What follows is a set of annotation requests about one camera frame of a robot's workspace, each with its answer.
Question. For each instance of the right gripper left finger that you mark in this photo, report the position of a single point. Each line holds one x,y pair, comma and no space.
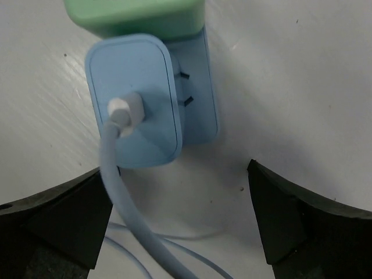
57,233

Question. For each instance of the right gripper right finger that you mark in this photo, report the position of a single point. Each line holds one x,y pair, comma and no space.
306,235

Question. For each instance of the light blue charger with cable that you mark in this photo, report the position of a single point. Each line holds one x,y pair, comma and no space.
133,92

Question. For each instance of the green plug adapter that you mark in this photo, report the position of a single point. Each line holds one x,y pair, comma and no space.
167,20

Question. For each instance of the light blue power strip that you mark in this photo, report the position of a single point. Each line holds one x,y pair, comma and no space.
194,88

